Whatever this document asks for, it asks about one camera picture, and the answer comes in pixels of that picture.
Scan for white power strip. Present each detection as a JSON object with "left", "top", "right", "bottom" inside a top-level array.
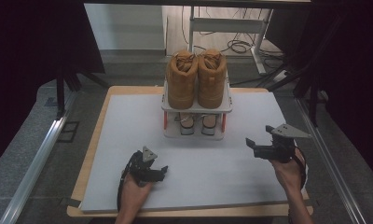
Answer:
[{"left": 272, "top": 69, "right": 290, "bottom": 82}]

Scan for black curtain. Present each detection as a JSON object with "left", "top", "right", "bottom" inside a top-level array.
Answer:
[
  {"left": 265, "top": 0, "right": 373, "bottom": 188},
  {"left": 0, "top": 0, "right": 106, "bottom": 172}
]

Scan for black metal stand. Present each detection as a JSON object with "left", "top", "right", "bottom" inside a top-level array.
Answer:
[
  {"left": 55, "top": 66, "right": 111, "bottom": 119},
  {"left": 268, "top": 15, "right": 347, "bottom": 127}
]

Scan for silver strap heeled sandal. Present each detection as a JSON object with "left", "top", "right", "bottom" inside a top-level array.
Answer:
[
  {"left": 178, "top": 112, "right": 196, "bottom": 136},
  {"left": 201, "top": 113, "right": 219, "bottom": 136}
]

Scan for person's right hand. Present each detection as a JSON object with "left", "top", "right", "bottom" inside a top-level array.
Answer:
[{"left": 269, "top": 147, "right": 308, "bottom": 191}]

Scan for tan suede boot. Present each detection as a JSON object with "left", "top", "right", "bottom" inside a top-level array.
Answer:
[
  {"left": 165, "top": 49, "right": 200, "bottom": 110},
  {"left": 197, "top": 49, "right": 228, "bottom": 110}
]

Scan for white two-tier shoe rack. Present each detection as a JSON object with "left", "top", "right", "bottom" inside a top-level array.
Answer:
[{"left": 160, "top": 71, "right": 233, "bottom": 141}]

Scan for aluminium rail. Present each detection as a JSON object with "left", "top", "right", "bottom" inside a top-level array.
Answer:
[
  {"left": 296, "top": 97, "right": 367, "bottom": 224},
  {"left": 0, "top": 90, "right": 78, "bottom": 224}
]

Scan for white metal desk frame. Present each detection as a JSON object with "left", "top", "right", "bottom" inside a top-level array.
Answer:
[{"left": 186, "top": 6, "right": 274, "bottom": 76}]

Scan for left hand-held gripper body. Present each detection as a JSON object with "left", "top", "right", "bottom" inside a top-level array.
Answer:
[{"left": 122, "top": 145, "right": 164, "bottom": 188}]

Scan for black floor cables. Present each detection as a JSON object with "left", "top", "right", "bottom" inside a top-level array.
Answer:
[{"left": 181, "top": 6, "right": 285, "bottom": 63}]

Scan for dark overhead beam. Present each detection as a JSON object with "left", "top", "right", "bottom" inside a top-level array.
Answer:
[{"left": 83, "top": 0, "right": 313, "bottom": 9}]

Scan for white table mat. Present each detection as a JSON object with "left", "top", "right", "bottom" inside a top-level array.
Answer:
[{"left": 78, "top": 91, "right": 310, "bottom": 213}]

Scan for left hand-held gripper cable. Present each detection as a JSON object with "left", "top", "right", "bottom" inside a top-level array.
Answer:
[{"left": 116, "top": 152, "right": 136, "bottom": 213}]

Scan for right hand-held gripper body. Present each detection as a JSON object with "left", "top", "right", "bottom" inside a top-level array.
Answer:
[{"left": 261, "top": 123, "right": 312, "bottom": 164}]

